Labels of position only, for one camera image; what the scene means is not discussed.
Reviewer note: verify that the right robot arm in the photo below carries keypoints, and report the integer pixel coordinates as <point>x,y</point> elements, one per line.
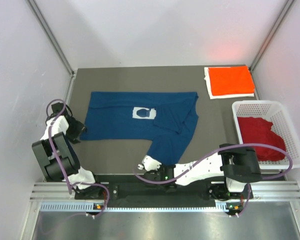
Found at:
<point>237,164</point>

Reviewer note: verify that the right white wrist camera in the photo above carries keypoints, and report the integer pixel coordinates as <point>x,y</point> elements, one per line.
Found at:
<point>149,164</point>

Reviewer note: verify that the blue t shirt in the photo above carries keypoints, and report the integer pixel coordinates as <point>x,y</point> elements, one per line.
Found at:
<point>167,119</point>

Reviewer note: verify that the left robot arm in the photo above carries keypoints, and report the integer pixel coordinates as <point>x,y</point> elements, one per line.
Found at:
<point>57,158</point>

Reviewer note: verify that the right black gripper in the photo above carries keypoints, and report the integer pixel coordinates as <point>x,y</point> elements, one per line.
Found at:
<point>161,167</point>

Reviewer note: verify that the grey slotted cable duct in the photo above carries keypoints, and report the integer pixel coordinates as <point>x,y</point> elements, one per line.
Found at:
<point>92,207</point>

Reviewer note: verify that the red t shirt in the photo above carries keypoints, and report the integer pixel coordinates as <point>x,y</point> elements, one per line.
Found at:
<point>259,130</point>

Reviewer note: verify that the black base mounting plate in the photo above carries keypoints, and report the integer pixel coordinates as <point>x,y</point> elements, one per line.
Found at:
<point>198,189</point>

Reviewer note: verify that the folded orange t shirt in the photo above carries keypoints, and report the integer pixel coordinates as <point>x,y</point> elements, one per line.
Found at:
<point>231,81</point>

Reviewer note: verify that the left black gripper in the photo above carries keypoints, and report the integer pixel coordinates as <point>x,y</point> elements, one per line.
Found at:
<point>80,128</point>

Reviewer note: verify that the white plastic basket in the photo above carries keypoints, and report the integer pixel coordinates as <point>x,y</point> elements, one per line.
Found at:
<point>274,112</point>

